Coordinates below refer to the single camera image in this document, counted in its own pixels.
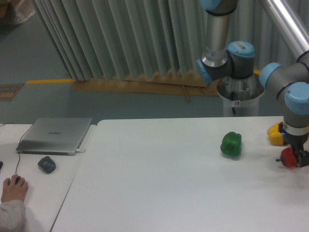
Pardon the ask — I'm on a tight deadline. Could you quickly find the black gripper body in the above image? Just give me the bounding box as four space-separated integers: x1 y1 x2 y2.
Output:
278 121 309 150

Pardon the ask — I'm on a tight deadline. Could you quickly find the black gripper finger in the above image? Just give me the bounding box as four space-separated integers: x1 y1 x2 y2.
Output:
293 150 309 168

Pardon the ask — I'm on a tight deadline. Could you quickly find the red bell pepper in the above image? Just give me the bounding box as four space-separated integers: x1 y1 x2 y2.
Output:
276 147 296 168

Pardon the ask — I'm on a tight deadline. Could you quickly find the black computer mouse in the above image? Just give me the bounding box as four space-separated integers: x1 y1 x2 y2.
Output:
15 176 25 186

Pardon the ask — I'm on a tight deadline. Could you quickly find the light grey sleeve forearm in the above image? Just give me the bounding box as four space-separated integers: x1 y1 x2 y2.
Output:
0 200 26 232

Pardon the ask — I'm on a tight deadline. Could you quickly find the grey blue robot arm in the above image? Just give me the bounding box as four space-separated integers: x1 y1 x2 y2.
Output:
197 0 309 168

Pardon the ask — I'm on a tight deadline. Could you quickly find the yellow bell pepper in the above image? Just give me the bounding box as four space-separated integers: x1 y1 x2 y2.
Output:
267 122 286 146

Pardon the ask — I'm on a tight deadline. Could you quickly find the green bell pepper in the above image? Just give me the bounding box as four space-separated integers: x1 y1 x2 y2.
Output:
220 131 242 160

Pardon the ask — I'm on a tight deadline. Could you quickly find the person's bare hand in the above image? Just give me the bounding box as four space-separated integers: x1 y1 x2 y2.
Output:
1 174 28 203

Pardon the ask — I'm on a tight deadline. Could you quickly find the brown cardboard sheet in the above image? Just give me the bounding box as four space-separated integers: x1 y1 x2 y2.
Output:
71 70 218 102

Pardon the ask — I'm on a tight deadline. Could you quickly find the white laptop plug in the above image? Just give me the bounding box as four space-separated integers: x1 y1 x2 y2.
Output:
76 149 86 153

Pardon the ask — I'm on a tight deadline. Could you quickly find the grey pleated curtain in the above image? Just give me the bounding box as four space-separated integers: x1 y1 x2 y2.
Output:
30 0 309 84

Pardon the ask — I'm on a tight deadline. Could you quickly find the silver closed laptop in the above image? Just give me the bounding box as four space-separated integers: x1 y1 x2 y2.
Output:
16 117 92 156

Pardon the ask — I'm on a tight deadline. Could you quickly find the small black round object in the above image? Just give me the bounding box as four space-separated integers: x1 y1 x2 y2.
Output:
38 156 56 174

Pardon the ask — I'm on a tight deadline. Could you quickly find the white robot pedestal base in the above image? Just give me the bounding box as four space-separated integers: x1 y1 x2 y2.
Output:
217 73 265 117

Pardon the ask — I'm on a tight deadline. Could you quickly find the black pedestal cable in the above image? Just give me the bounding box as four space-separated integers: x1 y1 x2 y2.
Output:
230 90 237 117

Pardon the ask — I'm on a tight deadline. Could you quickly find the black mouse cable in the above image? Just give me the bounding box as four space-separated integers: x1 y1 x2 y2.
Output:
0 122 32 176

